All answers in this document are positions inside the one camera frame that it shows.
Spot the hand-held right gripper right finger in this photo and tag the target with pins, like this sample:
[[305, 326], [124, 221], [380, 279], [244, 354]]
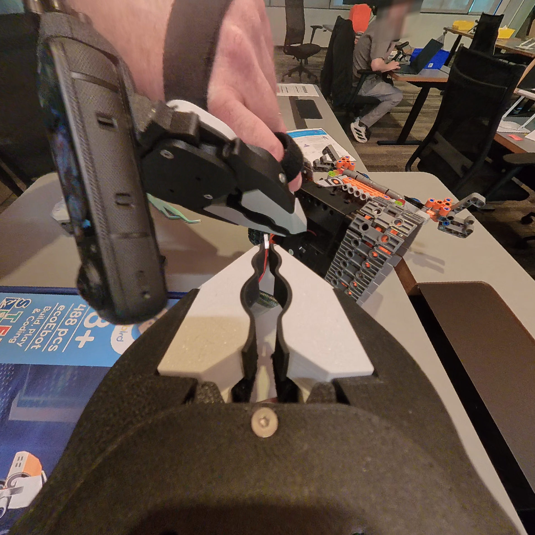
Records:
[[330, 334]]

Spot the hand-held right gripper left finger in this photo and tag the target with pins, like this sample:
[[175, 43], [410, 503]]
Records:
[[204, 334]]

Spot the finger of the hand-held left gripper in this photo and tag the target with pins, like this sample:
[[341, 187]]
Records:
[[225, 213], [280, 213]]

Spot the orange grey tracked brick robot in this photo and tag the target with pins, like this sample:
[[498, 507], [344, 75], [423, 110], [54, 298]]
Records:
[[376, 234]]

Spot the brown wooden desk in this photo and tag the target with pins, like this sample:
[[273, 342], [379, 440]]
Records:
[[418, 77]]

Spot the person's left hand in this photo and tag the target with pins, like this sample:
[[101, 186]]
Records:
[[246, 75]]

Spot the teal tweezers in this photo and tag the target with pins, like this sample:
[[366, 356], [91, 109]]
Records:
[[161, 204]]

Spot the blue header leaflet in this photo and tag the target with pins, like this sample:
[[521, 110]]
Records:
[[309, 146]]

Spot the white leaflet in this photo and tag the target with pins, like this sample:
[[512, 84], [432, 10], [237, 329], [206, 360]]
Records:
[[296, 90]]

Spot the blue robot kit box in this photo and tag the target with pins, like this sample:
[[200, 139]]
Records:
[[50, 376]]

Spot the black chair with jacket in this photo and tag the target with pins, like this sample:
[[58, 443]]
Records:
[[338, 54]]

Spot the black laptop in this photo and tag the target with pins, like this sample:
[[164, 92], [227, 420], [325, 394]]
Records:
[[426, 56]]

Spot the black mesh office chair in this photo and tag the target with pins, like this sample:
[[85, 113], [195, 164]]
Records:
[[472, 104]]

